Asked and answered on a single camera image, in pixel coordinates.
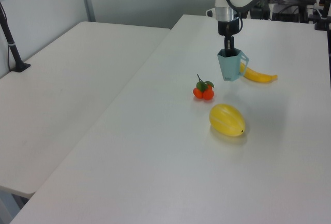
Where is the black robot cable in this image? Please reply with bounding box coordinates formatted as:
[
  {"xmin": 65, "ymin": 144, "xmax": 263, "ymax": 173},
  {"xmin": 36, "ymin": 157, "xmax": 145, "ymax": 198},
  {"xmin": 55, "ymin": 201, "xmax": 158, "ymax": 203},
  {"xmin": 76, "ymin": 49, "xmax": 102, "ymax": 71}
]
[{"xmin": 222, "ymin": 0, "xmax": 282, "ymax": 33}]

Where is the light blue faceted mug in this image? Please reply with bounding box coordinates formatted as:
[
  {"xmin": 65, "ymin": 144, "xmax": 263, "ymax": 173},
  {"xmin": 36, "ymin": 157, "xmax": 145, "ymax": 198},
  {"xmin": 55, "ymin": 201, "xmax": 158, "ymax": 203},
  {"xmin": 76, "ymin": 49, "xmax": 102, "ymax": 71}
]
[{"xmin": 216, "ymin": 48, "xmax": 250, "ymax": 83}]

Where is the yellow toy banana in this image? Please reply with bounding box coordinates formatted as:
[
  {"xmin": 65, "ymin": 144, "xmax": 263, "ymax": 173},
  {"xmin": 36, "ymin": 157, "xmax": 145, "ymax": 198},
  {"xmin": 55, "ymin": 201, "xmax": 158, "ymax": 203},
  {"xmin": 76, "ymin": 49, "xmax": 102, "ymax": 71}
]
[{"xmin": 239, "ymin": 62, "xmax": 279, "ymax": 84}]

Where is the black electronics box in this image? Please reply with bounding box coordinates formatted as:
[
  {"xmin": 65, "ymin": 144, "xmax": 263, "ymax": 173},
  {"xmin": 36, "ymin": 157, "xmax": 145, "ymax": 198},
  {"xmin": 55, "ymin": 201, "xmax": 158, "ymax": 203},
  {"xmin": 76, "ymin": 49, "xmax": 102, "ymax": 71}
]
[{"xmin": 248, "ymin": 0, "xmax": 271, "ymax": 21}]

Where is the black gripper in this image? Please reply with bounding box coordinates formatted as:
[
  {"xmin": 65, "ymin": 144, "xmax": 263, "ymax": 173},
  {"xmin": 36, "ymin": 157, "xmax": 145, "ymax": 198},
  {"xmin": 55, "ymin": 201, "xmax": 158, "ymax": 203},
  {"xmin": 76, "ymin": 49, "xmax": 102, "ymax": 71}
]
[{"xmin": 217, "ymin": 18, "xmax": 243, "ymax": 52}]

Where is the black clamp stand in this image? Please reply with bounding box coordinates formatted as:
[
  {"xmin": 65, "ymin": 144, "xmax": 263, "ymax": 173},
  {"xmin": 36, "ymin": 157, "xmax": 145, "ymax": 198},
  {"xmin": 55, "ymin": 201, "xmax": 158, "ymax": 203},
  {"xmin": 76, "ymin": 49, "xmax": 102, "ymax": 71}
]
[{"xmin": 313, "ymin": 0, "xmax": 331, "ymax": 31}]

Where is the orange toy fruit cluster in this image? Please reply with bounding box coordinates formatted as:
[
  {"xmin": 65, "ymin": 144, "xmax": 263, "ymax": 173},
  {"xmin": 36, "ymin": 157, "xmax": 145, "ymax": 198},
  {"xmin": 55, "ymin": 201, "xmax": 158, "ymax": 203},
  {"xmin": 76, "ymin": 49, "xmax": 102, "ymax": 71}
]
[{"xmin": 192, "ymin": 73, "xmax": 215, "ymax": 101}]

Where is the yellow toy melon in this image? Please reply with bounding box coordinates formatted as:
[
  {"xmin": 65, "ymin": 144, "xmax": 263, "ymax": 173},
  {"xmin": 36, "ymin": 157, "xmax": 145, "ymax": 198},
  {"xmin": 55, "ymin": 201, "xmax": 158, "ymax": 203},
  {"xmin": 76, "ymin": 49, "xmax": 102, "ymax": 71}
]
[{"xmin": 208, "ymin": 103, "xmax": 246, "ymax": 137}]

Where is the black camera pole with base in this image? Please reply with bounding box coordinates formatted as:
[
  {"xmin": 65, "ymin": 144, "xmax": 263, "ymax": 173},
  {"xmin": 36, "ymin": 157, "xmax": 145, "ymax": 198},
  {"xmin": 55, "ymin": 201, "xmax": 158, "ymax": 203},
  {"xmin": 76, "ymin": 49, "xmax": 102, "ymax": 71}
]
[{"xmin": 0, "ymin": 1, "xmax": 32, "ymax": 73}]

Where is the white side table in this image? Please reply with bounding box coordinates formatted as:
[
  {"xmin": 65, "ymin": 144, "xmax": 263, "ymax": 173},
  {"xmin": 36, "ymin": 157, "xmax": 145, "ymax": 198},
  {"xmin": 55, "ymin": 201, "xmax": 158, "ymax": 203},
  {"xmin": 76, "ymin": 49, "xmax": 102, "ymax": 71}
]
[{"xmin": 0, "ymin": 21, "xmax": 171, "ymax": 199}]

